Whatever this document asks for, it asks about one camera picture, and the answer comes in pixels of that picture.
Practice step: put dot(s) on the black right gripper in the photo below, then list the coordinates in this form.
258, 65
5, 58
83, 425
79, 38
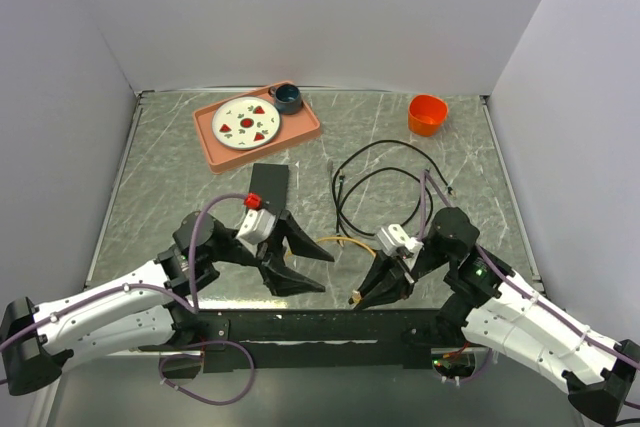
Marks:
397, 283

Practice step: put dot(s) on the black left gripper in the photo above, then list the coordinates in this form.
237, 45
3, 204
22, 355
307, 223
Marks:
282, 282

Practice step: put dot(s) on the black network switch box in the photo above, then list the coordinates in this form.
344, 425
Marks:
270, 182

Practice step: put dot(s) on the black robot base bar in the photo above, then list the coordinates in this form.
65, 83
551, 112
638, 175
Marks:
287, 338

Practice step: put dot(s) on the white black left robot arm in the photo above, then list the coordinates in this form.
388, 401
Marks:
153, 305

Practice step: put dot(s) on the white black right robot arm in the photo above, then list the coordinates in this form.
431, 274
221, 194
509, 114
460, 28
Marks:
494, 306

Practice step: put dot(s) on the white plate with strawberries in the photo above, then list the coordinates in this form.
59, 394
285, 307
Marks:
246, 123

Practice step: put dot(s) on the orange plastic cup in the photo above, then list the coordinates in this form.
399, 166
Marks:
426, 114

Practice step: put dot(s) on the dark blue mug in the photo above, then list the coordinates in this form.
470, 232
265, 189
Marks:
287, 98

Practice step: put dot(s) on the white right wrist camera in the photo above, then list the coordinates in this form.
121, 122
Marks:
395, 241

